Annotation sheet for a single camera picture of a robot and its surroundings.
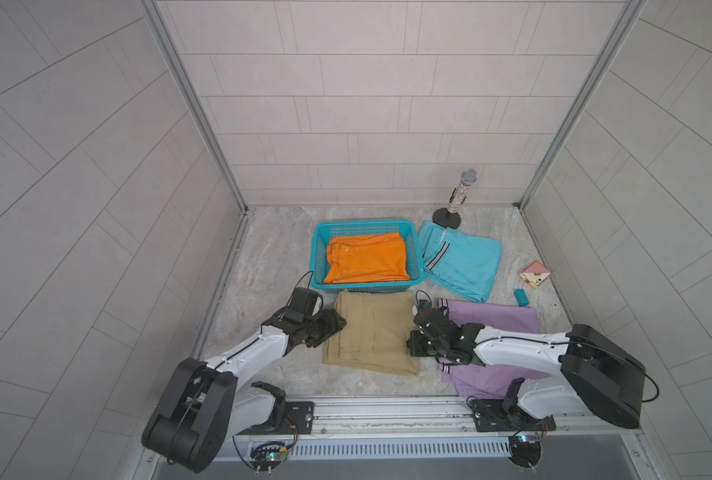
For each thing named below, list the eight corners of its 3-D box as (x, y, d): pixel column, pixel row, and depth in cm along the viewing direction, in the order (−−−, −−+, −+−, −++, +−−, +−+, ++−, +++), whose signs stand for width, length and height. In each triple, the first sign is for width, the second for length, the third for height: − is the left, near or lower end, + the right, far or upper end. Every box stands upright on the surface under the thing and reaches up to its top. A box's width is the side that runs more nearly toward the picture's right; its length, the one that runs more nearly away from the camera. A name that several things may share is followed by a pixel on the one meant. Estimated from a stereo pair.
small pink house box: (534, 290, 96) (537, 286, 94) (517, 276, 99) (520, 273, 97) (549, 275, 99) (552, 272, 98) (532, 262, 102) (535, 259, 101)
